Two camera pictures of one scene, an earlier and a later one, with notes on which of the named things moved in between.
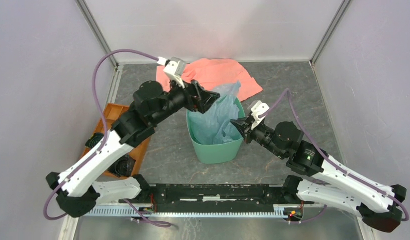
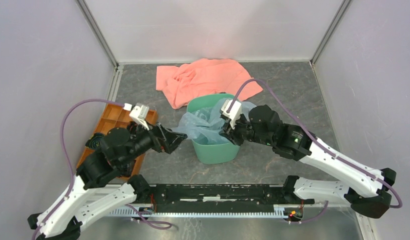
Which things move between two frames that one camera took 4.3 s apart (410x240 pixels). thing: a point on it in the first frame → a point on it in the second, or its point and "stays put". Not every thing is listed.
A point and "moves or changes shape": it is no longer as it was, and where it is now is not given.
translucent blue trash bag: (214, 125) moves or changes shape
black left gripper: (191, 92) → (173, 139)
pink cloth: (214, 74) stays put
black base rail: (215, 194) stays put
